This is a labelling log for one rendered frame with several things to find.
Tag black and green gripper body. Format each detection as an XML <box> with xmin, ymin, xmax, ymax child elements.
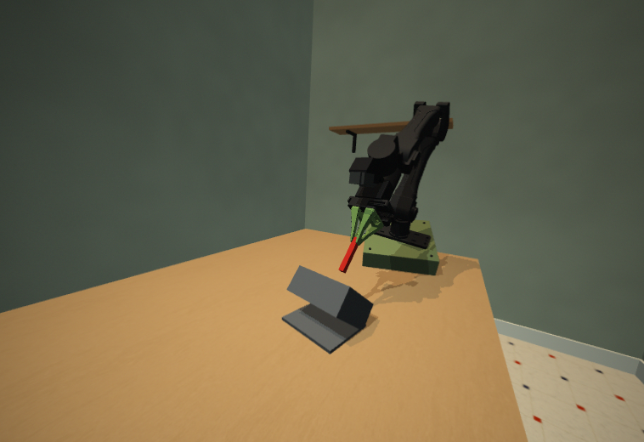
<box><xmin>347</xmin><ymin>196</ymin><xmax>397</xmax><ymax>226</ymax></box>

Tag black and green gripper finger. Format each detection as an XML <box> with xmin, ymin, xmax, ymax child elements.
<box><xmin>356</xmin><ymin>207</ymin><xmax>384</xmax><ymax>246</ymax></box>
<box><xmin>350</xmin><ymin>206</ymin><xmax>364</xmax><ymax>242</ymax></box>

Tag red rectangular peg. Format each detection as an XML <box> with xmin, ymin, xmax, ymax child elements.
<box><xmin>339</xmin><ymin>237</ymin><xmax>358</xmax><ymax>274</ymax></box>

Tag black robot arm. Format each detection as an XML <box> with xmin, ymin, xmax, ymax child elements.
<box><xmin>349</xmin><ymin>101</ymin><xmax>449</xmax><ymax>249</ymax></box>

